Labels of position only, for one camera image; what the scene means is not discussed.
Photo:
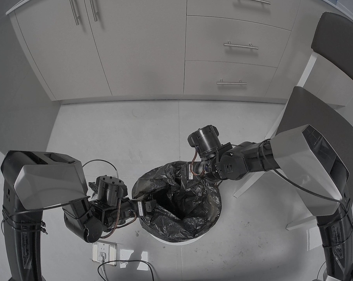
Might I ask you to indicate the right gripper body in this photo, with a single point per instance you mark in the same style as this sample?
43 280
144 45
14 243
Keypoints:
184 171

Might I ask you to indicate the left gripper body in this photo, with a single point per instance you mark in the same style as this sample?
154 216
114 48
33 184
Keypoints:
131 208

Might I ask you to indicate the black plastic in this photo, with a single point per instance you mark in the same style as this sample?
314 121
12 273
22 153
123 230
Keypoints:
92 186

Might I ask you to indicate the black plastic bag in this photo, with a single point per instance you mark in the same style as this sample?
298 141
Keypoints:
194 215

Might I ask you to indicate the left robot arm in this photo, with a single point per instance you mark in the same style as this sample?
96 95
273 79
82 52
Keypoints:
47 180

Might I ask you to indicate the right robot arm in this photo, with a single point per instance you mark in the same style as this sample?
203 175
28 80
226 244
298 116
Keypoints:
305 162

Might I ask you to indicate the white trash bin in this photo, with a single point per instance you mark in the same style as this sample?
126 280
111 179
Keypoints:
157 238

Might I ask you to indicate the white cabinet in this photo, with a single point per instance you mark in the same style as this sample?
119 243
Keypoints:
135 54

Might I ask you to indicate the white chair dark grey seat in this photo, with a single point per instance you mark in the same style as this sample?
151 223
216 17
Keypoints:
334 37

